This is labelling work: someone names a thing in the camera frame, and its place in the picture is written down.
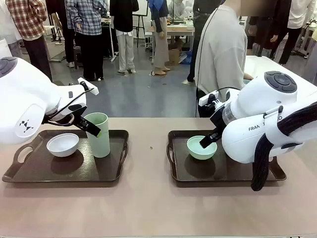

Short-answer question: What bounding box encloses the blue plastic bag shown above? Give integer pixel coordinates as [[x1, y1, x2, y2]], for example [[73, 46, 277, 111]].
[[178, 51, 193, 64]]

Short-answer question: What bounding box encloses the white side table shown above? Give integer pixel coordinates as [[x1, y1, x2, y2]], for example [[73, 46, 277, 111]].
[[244, 55, 317, 87]]

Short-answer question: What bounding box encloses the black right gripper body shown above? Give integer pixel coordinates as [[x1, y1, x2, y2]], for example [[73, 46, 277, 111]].
[[210, 106, 225, 136]]

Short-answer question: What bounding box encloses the pale green tall cup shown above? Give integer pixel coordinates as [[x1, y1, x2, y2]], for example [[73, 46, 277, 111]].
[[84, 112, 111, 159]]

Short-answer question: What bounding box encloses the dark brown tray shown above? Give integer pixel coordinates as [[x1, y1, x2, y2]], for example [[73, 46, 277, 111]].
[[1, 129, 130, 183], [166, 130, 287, 182]]

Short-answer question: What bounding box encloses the wooden background desk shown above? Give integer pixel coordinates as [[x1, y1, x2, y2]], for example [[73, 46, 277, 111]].
[[145, 24, 196, 49]]

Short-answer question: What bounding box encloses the black braided cable sleeve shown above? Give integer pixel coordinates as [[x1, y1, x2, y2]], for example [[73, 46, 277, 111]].
[[251, 101, 317, 191]]

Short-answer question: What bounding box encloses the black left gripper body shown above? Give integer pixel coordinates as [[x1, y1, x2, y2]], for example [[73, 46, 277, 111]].
[[47, 104, 88, 129]]

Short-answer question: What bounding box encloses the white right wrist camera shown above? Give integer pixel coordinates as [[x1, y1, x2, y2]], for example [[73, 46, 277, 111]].
[[199, 91, 219, 107]]

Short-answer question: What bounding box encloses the person in black clothes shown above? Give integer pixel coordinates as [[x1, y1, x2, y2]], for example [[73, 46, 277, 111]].
[[187, 0, 226, 83]]

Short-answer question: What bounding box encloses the person in beige sweatshirt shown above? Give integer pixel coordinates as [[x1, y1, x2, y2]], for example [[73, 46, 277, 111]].
[[194, 0, 256, 119]]

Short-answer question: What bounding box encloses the person in black top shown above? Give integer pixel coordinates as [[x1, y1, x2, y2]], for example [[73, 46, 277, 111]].
[[109, 0, 140, 74]]

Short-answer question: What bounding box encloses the whiteboard on black easel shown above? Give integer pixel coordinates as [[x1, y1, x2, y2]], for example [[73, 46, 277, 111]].
[[132, 0, 150, 48]]

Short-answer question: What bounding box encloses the brown cardboard bag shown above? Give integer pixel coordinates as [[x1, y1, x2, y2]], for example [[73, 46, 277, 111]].
[[167, 48, 183, 66]]

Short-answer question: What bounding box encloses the white bowl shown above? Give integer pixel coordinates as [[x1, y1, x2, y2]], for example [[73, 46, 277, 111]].
[[46, 133, 80, 158]]

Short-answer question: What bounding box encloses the black camera cable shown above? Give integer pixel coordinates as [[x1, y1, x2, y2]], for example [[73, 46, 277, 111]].
[[46, 86, 96, 119]]

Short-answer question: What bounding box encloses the person in red plaid shirt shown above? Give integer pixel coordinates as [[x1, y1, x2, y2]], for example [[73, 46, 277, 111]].
[[5, 0, 53, 81]]

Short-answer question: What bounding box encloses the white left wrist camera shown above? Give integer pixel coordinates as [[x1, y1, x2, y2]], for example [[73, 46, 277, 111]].
[[77, 77, 100, 96]]

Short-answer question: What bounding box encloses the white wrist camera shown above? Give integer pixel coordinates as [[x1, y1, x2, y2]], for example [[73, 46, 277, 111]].
[[77, 77, 100, 96], [199, 91, 219, 107]]

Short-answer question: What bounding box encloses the person in white shirt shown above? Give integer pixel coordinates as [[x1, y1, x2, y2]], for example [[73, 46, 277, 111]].
[[277, 0, 317, 65]]

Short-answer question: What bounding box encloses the person in dark maroon top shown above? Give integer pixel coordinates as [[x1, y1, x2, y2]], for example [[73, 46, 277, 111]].
[[247, 14, 289, 59]]

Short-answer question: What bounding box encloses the thin black hanging cable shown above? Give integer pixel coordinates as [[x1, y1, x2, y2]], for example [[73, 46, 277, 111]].
[[195, 6, 220, 118]]

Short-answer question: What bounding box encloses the person in white coat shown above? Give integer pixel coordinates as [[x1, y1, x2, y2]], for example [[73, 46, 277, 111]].
[[0, 0, 24, 60]]

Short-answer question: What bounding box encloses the person in blue plaid shirt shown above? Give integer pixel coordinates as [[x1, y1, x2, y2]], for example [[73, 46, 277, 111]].
[[64, 0, 110, 81]]

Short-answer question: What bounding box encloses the mint green bowl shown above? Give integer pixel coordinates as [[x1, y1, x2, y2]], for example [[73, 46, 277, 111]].
[[186, 135, 218, 160]]

